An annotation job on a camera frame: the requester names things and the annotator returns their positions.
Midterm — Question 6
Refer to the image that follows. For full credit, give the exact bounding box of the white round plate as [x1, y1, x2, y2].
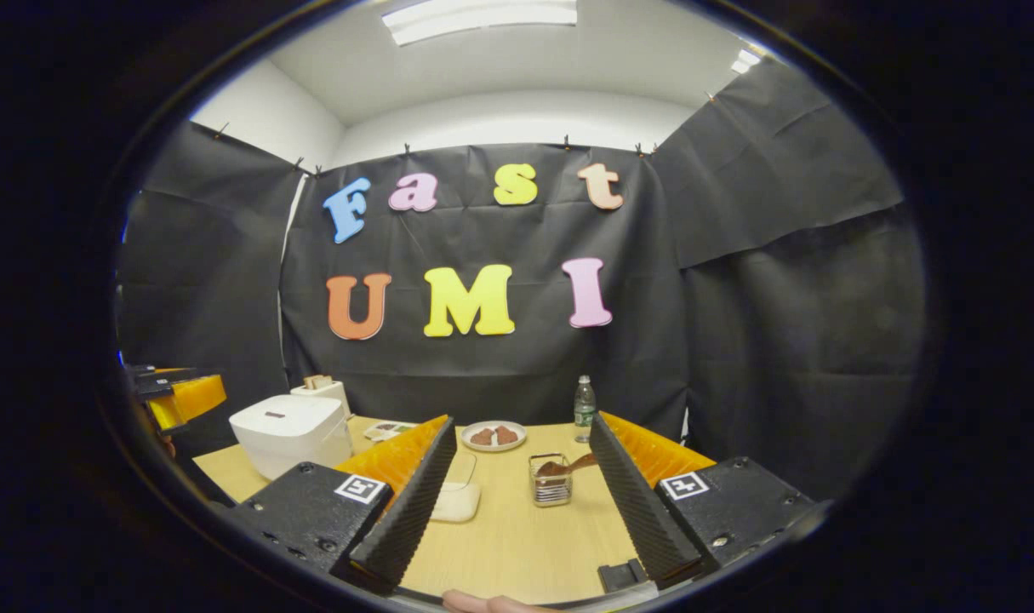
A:
[460, 420, 528, 453]

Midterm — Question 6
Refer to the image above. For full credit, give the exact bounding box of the long ceiling light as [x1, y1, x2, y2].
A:
[381, 0, 579, 47]

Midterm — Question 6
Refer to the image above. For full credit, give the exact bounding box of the clear water bottle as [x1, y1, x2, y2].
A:
[574, 375, 597, 444]

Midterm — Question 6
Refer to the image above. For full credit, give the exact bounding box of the small black block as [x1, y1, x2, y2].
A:
[598, 559, 650, 594]

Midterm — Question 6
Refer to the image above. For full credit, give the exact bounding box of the metal wire chopstick holder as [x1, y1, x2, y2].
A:
[528, 453, 574, 508]

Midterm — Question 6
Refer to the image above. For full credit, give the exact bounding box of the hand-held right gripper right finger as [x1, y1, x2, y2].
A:
[589, 411, 828, 590]

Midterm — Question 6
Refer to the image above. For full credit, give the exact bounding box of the brown wooden spoon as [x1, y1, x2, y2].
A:
[535, 452, 600, 479]

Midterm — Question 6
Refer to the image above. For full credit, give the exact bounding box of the white rice cooker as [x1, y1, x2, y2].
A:
[229, 394, 355, 481]

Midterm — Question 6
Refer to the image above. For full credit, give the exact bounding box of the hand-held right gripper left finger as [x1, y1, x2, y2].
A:
[226, 415, 458, 595]

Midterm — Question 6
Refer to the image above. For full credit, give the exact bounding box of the clear rice box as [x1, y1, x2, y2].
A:
[430, 451, 483, 524]

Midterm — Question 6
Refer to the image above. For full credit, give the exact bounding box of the black backdrop cloth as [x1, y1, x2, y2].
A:
[115, 58, 926, 503]

